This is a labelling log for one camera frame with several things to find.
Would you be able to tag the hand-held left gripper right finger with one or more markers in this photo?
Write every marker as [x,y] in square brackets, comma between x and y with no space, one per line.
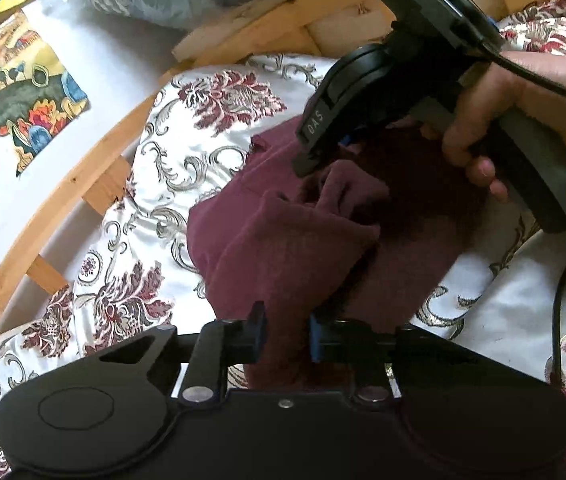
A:
[314,337]

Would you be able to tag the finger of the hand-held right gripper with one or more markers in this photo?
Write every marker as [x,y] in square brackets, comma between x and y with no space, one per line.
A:
[313,150]

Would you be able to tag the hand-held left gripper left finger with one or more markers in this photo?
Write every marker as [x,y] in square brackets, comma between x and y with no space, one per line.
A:
[261,332]

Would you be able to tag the maroon long-sleeve shirt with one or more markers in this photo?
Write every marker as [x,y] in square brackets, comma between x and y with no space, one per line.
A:
[288,240]

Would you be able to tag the person's right hand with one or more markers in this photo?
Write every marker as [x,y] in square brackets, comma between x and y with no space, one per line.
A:
[523,85]

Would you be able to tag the floral patterned satin blanket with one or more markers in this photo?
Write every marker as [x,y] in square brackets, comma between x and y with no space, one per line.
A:
[188,110]

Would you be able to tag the wooden bed frame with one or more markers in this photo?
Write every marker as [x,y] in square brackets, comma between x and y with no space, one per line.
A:
[63,200]

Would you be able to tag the colourful landscape wall poster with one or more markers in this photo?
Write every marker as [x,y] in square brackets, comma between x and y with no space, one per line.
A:
[18,90]

